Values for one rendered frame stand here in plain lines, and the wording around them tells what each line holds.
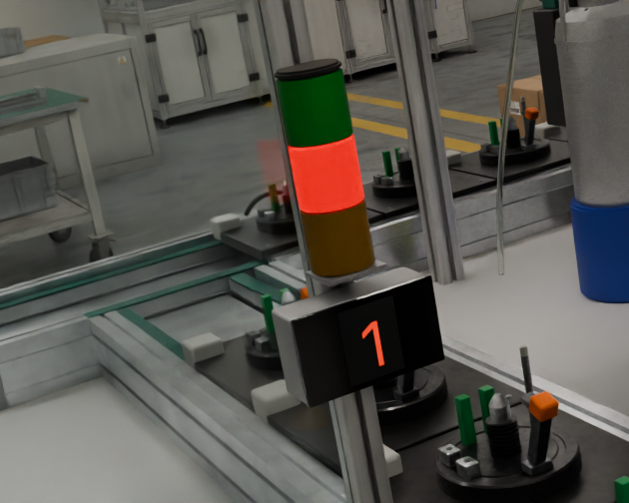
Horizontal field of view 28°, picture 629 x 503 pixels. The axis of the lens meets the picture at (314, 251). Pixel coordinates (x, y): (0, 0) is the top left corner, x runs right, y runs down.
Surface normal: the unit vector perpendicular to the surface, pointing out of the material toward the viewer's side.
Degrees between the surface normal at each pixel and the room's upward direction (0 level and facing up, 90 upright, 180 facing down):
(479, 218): 90
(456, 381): 0
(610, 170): 90
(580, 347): 0
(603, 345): 0
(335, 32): 90
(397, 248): 90
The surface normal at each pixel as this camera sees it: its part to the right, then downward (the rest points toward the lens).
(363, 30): 0.40, 0.19
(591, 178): -0.69, 0.32
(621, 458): -0.18, -0.95
